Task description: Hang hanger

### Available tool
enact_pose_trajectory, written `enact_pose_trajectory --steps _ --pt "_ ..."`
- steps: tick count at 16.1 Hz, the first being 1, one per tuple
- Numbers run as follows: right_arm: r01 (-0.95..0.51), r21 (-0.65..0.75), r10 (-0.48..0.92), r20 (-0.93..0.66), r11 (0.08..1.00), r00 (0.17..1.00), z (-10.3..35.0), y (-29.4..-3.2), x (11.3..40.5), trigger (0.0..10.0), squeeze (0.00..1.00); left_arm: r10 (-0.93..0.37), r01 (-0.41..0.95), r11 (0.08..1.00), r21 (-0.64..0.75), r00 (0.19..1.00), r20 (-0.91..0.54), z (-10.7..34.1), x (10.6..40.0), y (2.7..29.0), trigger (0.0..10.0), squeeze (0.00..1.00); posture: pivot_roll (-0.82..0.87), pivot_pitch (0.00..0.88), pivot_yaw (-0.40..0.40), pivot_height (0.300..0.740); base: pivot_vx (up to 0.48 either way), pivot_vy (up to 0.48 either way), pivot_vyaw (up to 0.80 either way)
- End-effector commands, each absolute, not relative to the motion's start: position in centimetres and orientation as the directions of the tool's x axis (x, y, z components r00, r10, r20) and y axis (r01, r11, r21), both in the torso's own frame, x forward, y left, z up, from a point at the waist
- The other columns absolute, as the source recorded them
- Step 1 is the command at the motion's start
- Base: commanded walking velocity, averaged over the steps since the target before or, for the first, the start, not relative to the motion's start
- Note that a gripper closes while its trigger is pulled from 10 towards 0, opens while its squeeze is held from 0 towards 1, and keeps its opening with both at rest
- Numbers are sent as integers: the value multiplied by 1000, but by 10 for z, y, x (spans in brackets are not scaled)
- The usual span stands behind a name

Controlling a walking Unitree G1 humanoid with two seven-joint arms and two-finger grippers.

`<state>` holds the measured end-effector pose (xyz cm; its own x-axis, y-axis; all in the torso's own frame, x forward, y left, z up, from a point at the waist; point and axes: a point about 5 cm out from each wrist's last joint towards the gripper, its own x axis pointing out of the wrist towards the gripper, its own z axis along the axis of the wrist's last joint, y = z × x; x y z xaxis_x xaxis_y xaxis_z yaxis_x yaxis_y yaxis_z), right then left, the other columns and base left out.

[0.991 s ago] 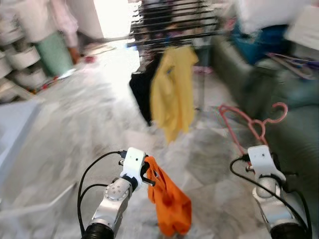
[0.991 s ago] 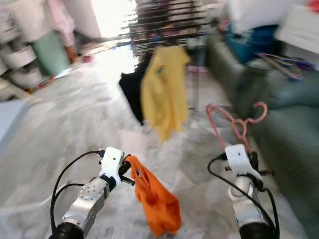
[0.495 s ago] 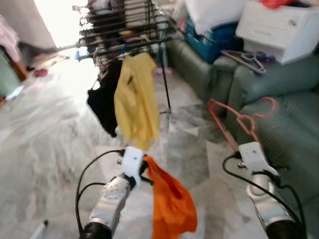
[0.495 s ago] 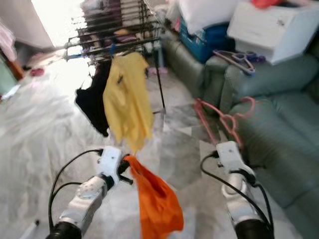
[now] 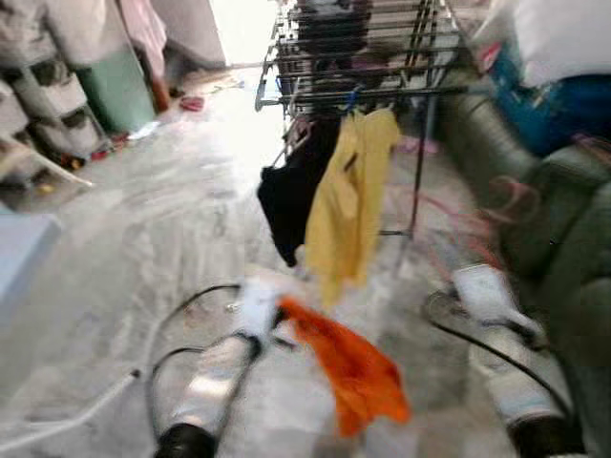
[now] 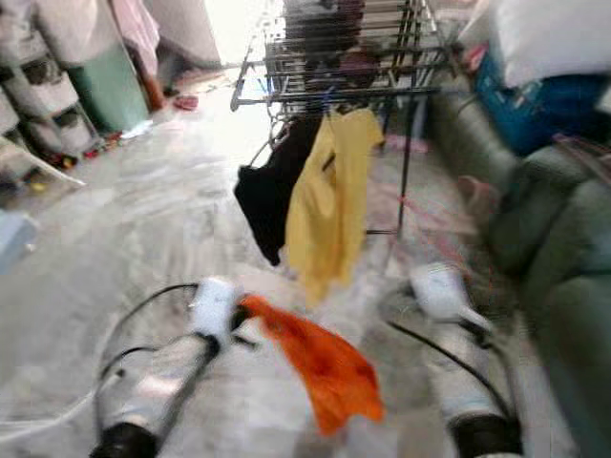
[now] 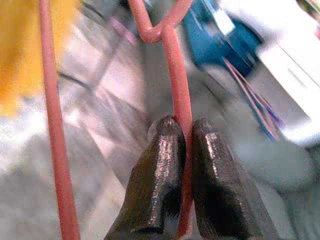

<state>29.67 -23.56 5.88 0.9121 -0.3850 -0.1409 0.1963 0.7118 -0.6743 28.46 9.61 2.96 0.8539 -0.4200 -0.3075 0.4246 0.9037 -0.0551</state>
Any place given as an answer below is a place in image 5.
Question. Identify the orange shirt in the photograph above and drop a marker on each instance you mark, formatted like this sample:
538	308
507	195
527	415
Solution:
353	372

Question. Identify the blue clothes hanger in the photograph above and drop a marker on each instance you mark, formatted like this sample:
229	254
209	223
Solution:
351	98

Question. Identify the grey-green leather sofa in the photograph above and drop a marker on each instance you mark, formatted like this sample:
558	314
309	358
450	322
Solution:
573	248

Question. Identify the blue storage bag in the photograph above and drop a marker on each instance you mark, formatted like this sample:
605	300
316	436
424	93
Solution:
554	114

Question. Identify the white pillow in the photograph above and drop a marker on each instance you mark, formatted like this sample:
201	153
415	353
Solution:
563	38

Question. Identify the pink slipper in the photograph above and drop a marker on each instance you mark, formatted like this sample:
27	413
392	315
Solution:
418	145

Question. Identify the yellow shirt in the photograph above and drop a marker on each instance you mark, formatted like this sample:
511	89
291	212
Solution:
348	210

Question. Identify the black metal drying rack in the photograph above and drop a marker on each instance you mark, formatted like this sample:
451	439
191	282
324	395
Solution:
363	93

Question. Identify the black garment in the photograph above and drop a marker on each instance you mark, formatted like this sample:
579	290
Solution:
291	200

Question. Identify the beige curtain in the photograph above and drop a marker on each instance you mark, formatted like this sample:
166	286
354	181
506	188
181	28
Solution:
191	29

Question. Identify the pink hanging cloth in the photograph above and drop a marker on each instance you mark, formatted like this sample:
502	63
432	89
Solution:
143	29

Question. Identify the green plastic bin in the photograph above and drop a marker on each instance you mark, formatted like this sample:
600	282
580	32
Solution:
115	91

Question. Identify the white plastic drawer tower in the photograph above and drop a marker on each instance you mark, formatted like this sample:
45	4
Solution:
57	95

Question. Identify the pale blue folding table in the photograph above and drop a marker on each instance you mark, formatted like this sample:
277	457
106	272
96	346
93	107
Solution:
24	258

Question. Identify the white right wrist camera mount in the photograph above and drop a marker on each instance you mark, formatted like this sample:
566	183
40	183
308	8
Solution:
482	291

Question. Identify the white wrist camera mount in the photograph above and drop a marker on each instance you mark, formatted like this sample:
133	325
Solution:
256	305
482	291

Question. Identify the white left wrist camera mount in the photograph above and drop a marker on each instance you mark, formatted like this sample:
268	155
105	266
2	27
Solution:
256	305

